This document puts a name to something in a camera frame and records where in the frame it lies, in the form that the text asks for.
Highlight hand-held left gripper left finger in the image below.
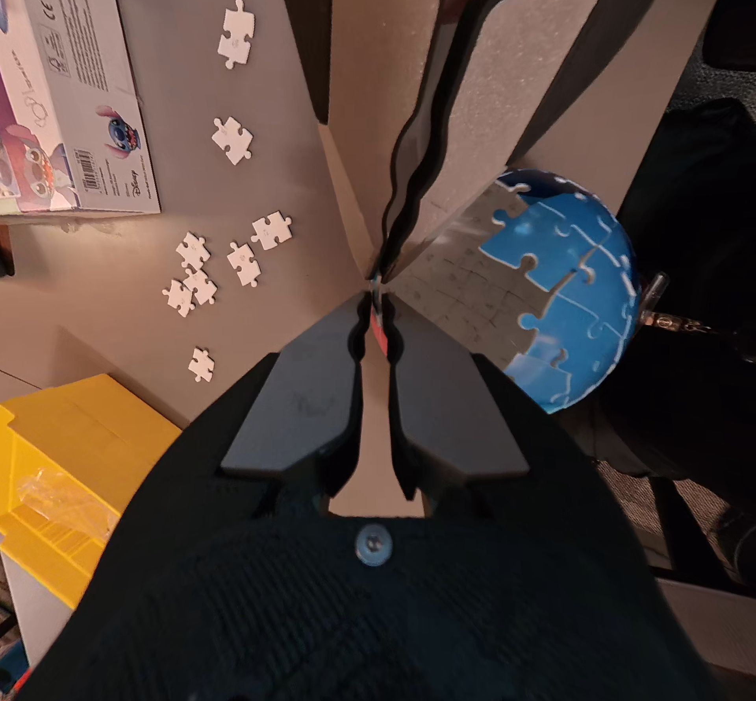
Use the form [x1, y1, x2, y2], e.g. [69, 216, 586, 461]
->
[221, 290, 379, 501]

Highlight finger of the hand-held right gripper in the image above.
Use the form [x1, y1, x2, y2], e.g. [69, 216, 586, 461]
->
[319, 0, 452, 285]
[384, 0, 602, 285]

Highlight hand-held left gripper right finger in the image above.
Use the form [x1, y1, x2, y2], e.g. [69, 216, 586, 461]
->
[381, 292, 530, 501]

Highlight white curved jigsaw piece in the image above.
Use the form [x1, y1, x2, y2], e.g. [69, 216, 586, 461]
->
[367, 276, 393, 359]

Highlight white puzzle pieces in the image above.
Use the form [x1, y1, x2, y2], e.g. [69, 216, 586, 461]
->
[162, 0, 294, 384]

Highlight blue puzzle ball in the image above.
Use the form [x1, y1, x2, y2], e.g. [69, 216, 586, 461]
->
[393, 168, 641, 415]

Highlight person's right forearm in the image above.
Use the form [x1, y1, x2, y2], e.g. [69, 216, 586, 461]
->
[703, 0, 756, 70]

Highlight cartoon printed puzzle box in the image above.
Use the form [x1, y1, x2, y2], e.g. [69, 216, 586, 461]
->
[0, 0, 161, 215]

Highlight yellow plastic bin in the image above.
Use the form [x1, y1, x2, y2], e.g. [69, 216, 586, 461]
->
[0, 373, 183, 610]

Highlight black badge reel clip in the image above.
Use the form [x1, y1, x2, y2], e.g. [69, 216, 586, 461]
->
[641, 273, 715, 333]

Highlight clear plastic bag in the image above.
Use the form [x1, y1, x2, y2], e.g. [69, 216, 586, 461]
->
[15, 468, 122, 542]

